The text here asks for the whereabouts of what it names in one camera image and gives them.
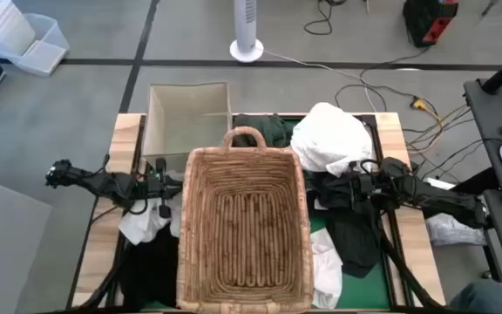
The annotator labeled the dark navy cloth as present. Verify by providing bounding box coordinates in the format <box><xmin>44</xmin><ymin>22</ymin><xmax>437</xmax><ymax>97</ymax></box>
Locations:
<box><xmin>324</xmin><ymin>202</ymin><xmax>385</xmax><ymax>280</ymax></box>

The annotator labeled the white power strip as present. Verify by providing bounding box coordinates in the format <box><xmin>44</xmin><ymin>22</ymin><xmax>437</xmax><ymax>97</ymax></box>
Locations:
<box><xmin>423</xmin><ymin>176</ymin><xmax>457</xmax><ymax>192</ymax></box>

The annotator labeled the black frame strut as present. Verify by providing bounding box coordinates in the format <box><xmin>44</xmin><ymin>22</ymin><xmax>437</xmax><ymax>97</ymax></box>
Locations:
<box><xmin>451</xmin><ymin>167</ymin><xmax>501</xmax><ymax>195</ymax></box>

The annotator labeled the clear plastic bin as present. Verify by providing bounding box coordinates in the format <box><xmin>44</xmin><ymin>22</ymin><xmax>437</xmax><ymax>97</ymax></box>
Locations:
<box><xmin>0</xmin><ymin>12</ymin><xmax>71</xmax><ymax>78</ymax></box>

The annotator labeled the black cloth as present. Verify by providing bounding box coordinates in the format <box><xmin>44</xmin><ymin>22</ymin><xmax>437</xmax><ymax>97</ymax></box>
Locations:
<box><xmin>118</xmin><ymin>224</ymin><xmax>181</xmax><ymax>311</ymax></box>
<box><xmin>303</xmin><ymin>169</ymin><xmax>368</xmax><ymax>213</ymax></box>

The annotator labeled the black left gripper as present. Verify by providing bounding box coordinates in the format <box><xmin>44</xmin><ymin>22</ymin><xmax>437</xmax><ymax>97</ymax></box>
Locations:
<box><xmin>144</xmin><ymin>158</ymin><xmax>185</xmax><ymax>219</ymax></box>

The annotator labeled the black metal table frame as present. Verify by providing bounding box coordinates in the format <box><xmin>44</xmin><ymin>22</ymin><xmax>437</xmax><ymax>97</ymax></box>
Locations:
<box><xmin>122</xmin><ymin>113</ymin><xmax>398</xmax><ymax>311</ymax></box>

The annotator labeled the dark green shirt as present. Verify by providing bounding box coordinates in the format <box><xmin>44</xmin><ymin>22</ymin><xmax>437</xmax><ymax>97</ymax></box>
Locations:
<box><xmin>232</xmin><ymin>113</ymin><xmax>298</xmax><ymax>149</ymax></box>

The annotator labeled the grey metal stand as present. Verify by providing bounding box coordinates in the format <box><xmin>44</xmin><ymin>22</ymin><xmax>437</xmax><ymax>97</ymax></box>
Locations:
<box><xmin>480</xmin><ymin>0</ymin><xmax>500</xmax><ymax>17</ymax></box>

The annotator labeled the large white cloth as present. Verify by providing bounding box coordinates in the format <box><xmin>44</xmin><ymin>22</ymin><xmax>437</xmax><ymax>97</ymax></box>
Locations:
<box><xmin>289</xmin><ymin>101</ymin><xmax>377</xmax><ymax>178</ymax></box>

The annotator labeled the black floor cable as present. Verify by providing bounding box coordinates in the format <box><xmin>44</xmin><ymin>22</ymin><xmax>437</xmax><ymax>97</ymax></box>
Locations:
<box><xmin>334</xmin><ymin>45</ymin><xmax>433</xmax><ymax>113</ymax></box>

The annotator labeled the person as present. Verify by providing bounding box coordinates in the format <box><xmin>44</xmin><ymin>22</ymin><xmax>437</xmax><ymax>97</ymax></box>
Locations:
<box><xmin>449</xmin><ymin>278</ymin><xmax>502</xmax><ymax>314</ymax></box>

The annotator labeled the white tower fan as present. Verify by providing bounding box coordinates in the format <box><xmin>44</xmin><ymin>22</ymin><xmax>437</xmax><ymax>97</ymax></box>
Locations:
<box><xmin>228</xmin><ymin>0</ymin><xmax>265</xmax><ymax>64</ymax></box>

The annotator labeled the coiled black cable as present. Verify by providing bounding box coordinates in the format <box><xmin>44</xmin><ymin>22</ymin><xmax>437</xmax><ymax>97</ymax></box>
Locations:
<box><xmin>303</xmin><ymin>0</ymin><xmax>348</xmax><ymax>36</ymax></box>

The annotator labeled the white fan cable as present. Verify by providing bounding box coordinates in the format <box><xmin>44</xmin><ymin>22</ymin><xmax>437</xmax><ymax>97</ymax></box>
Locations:
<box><xmin>262</xmin><ymin>50</ymin><xmax>378</xmax><ymax>113</ymax></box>

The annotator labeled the beige fabric storage box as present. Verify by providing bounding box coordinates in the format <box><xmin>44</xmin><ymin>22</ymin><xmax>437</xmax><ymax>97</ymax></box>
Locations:
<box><xmin>140</xmin><ymin>81</ymin><xmax>234</xmax><ymax>174</ymax></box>

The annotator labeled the red black tool case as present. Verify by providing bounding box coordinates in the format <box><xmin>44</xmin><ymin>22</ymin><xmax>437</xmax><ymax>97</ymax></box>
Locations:
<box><xmin>402</xmin><ymin>0</ymin><xmax>459</xmax><ymax>48</ymax></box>

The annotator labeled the woven wicker basket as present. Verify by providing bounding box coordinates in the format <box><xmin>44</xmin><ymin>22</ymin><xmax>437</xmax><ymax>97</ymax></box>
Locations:
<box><xmin>175</xmin><ymin>125</ymin><xmax>315</xmax><ymax>314</ymax></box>

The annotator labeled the green table mat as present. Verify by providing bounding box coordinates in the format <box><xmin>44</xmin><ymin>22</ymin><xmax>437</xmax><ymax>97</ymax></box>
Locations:
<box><xmin>144</xmin><ymin>115</ymin><xmax>391</xmax><ymax>310</ymax></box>

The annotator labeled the clear plastic bag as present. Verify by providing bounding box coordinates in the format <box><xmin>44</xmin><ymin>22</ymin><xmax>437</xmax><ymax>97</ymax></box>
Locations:
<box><xmin>424</xmin><ymin>212</ymin><xmax>488</xmax><ymax>248</ymax></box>

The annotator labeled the yellow plug cable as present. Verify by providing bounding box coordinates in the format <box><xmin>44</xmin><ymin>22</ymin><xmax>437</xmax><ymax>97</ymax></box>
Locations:
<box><xmin>407</xmin><ymin>98</ymin><xmax>470</xmax><ymax>154</ymax></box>

